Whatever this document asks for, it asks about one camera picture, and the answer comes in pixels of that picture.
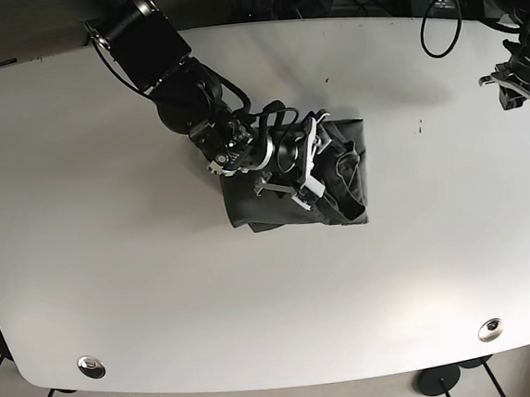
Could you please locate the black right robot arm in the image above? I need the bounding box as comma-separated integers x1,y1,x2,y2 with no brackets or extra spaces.
84,0,328,211

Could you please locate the grey multi-socket box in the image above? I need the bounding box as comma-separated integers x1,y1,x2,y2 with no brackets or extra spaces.
274,0,333,20

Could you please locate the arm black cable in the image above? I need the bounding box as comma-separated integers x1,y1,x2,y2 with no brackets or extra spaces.
216,69,302,147
415,0,467,60

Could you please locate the right silver table grommet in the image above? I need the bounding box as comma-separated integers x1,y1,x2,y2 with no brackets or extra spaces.
477,317,505,342

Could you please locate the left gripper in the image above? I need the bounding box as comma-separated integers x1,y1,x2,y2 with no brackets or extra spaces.
478,62,530,110

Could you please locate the black round stand base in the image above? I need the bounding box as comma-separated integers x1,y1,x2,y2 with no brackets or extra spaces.
415,364,461,397

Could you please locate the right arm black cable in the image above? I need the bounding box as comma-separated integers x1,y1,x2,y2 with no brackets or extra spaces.
216,69,302,147

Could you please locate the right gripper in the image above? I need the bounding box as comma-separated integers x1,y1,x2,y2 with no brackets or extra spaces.
253,109,331,211

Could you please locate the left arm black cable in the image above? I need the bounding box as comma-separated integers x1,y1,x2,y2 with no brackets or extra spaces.
415,0,467,60

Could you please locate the charcoal grey T-shirt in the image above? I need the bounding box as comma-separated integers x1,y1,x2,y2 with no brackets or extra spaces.
220,118,369,232

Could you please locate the silver table grommet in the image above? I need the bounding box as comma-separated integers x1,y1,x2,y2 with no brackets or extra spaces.
477,317,505,342
77,355,106,379

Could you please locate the left silver table grommet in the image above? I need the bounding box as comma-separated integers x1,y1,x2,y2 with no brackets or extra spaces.
77,355,106,379

